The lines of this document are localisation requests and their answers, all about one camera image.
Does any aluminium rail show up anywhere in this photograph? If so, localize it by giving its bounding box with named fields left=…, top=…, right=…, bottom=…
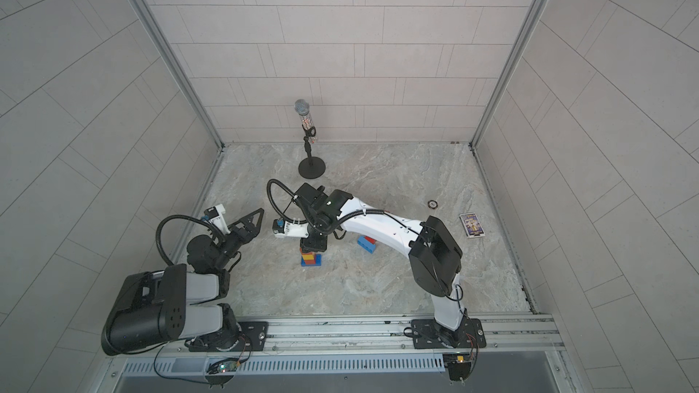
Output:
left=101, top=314, right=565, bottom=358

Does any dark blue lego brick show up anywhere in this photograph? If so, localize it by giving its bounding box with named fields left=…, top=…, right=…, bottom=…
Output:
left=300, top=253, right=322, bottom=267

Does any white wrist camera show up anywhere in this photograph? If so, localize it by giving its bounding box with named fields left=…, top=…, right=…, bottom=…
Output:
left=272, top=218, right=309, bottom=238
left=202, top=204, right=230, bottom=235

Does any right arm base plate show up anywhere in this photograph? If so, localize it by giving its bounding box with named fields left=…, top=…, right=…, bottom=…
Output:
left=403, top=317, right=487, bottom=350

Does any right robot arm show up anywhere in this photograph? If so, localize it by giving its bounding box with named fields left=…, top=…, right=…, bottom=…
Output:
left=291, top=183, right=464, bottom=331

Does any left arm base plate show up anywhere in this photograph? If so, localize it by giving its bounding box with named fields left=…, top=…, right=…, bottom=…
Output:
left=185, top=321, right=269, bottom=353

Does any printed card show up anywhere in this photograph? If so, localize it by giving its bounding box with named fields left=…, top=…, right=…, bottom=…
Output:
left=459, top=213, right=485, bottom=238

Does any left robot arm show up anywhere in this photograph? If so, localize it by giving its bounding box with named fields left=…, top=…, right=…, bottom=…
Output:
left=101, top=205, right=269, bottom=356

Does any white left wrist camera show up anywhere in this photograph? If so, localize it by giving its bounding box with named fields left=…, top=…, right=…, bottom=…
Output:
left=202, top=204, right=230, bottom=235

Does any black microphone stand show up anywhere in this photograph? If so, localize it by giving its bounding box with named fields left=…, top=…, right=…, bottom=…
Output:
left=299, top=127, right=326, bottom=179

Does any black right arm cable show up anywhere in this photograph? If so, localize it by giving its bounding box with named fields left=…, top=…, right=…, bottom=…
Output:
left=266, top=178, right=307, bottom=225

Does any right circuit board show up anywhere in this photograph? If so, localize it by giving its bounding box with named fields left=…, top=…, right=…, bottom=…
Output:
left=442, top=354, right=476, bottom=382

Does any light blue lego brick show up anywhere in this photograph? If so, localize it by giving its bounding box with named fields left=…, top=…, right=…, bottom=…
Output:
left=357, top=236, right=377, bottom=254

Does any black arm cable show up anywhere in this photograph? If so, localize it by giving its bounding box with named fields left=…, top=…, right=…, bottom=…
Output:
left=155, top=214, right=220, bottom=267
left=266, top=178, right=307, bottom=225

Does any glittery silver microphone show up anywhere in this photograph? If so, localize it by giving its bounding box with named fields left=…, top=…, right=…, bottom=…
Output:
left=294, top=99, right=317, bottom=144

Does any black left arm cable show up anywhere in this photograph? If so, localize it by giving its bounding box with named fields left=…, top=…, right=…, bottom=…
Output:
left=155, top=214, right=220, bottom=267

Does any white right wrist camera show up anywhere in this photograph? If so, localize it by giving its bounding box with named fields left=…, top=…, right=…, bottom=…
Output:
left=272, top=218, right=309, bottom=238

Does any left green circuit board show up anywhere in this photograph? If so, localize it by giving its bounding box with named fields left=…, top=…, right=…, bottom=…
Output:
left=207, top=358, right=241, bottom=376

